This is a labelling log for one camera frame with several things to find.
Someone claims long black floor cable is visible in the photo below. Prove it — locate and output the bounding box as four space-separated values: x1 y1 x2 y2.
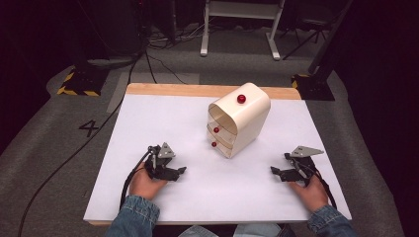
18 53 139 237

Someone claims cream drawer cabinet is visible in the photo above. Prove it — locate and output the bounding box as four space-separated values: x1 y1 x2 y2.
206 82 272 160

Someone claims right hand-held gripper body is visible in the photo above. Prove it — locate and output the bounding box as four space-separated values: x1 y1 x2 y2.
284 145 325 186

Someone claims right hand-held gripper black cable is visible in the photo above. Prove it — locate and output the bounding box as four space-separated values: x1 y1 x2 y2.
304 162 338 210

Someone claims black tripod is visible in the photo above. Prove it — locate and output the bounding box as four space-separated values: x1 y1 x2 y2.
282 13 332 61

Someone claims hand-held gripper black cable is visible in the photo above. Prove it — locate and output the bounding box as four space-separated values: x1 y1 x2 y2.
304 162 338 210
120 147 156 209

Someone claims black yellow striped stand base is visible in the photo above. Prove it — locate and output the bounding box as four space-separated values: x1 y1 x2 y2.
56 66 111 98
291 73 336 102

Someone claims cream drawer with red knob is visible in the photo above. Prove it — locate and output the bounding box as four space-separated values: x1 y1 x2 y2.
207 122 239 146
206 132 235 159

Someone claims white metal table frame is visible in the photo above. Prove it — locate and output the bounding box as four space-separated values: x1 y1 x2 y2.
200 0 287 61

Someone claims person's left hand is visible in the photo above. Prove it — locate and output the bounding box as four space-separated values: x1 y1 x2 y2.
128 167 169 201

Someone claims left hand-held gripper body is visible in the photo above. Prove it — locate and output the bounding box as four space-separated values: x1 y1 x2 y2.
143 141 176 182

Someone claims black slanted stand post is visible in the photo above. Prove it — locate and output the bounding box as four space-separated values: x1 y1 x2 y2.
307 0 354 76

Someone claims thin black floor cable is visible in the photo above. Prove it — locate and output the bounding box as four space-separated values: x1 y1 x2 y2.
145 52 188 85

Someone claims left hand-held gripper black cable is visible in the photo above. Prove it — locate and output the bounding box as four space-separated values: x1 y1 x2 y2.
120 147 156 209

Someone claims person's right hand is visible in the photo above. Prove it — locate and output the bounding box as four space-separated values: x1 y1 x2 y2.
289 175 330 213

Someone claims white table sheet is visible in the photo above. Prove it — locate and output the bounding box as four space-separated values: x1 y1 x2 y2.
83 93 353 222

